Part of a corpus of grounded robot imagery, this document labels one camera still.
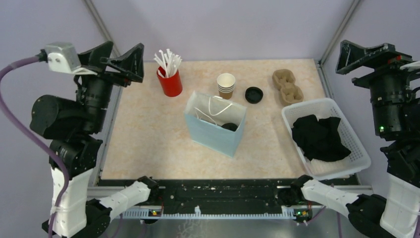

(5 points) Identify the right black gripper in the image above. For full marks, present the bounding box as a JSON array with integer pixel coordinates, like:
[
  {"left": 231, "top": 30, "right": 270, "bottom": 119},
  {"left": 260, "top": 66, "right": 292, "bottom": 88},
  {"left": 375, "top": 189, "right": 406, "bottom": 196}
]
[{"left": 334, "top": 39, "right": 420, "bottom": 136}]

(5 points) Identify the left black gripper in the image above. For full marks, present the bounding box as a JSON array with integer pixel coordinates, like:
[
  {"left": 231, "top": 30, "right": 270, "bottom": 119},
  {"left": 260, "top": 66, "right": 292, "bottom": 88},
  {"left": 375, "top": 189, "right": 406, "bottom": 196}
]
[{"left": 74, "top": 39, "right": 146, "bottom": 130}]

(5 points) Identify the light blue paper bag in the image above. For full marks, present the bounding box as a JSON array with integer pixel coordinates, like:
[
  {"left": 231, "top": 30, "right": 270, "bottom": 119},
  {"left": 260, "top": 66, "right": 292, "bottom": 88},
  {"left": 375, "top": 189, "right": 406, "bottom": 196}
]
[{"left": 184, "top": 91, "right": 247, "bottom": 158}]

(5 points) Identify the black plastic cup lid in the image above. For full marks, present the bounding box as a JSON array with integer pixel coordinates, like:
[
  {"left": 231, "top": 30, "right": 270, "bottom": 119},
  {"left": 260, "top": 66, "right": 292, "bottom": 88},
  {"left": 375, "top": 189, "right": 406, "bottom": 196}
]
[{"left": 221, "top": 122, "right": 238, "bottom": 132}]

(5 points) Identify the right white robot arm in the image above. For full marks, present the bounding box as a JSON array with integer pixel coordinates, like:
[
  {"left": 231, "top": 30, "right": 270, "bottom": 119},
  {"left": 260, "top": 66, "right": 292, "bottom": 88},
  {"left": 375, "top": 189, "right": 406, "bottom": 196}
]
[{"left": 289, "top": 40, "right": 420, "bottom": 238}]

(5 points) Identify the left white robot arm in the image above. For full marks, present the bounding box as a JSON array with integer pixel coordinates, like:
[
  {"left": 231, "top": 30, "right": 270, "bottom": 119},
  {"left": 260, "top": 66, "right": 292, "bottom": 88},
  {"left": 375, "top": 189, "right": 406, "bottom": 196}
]
[{"left": 30, "top": 41, "right": 159, "bottom": 238}]

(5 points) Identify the white wrapped straws bundle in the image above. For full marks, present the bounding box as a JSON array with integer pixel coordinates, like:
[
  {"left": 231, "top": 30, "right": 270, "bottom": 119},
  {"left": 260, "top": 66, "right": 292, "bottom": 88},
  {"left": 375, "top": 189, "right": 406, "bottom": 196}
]
[{"left": 154, "top": 49, "right": 182, "bottom": 78}]

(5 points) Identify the red straw holder cup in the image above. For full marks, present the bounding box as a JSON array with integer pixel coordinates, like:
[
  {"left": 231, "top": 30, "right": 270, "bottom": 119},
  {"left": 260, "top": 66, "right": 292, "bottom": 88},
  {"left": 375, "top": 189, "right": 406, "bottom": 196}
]
[{"left": 157, "top": 66, "right": 183, "bottom": 97}]

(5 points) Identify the black cloth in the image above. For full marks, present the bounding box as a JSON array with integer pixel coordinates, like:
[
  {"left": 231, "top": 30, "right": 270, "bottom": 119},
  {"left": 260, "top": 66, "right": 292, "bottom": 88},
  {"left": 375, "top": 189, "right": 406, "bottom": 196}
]
[{"left": 292, "top": 115, "right": 351, "bottom": 162}]

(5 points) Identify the white plastic basket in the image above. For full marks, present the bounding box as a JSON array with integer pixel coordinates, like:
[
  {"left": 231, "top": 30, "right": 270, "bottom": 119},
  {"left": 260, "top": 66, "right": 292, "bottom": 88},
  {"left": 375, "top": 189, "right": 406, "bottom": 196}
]
[{"left": 281, "top": 98, "right": 371, "bottom": 180}]

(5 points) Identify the stack of black lids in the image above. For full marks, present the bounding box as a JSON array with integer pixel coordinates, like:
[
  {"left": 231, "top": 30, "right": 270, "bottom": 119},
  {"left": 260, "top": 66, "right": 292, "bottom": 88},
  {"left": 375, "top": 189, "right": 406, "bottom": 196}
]
[{"left": 245, "top": 86, "right": 263, "bottom": 104}]

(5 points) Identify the stack of paper cups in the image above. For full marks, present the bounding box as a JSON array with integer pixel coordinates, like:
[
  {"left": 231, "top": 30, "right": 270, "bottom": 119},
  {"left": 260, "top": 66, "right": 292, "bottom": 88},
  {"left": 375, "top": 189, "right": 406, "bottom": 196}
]
[{"left": 216, "top": 73, "right": 236, "bottom": 99}]

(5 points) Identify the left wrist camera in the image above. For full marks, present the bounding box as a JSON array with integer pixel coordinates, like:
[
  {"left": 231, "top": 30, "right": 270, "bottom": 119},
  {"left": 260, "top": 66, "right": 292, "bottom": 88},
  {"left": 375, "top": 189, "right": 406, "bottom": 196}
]
[{"left": 44, "top": 42, "right": 98, "bottom": 75}]

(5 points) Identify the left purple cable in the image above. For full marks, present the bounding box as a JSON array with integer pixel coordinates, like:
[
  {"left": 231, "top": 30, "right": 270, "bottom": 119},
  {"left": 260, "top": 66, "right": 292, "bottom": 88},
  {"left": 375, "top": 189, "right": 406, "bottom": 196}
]
[{"left": 0, "top": 56, "right": 71, "bottom": 238}]

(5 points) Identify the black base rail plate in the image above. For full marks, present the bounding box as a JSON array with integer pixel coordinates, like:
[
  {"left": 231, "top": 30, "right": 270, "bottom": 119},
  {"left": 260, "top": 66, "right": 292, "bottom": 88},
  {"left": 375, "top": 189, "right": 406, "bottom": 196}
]
[{"left": 98, "top": 178, "right": 324, "bottom": 216}]

